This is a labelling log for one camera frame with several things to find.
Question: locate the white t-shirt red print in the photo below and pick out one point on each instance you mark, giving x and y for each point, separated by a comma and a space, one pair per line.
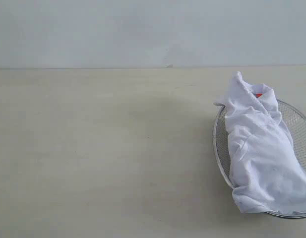
248, 109

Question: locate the metal wire mesh basket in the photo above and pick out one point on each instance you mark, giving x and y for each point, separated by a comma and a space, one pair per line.
295, 119

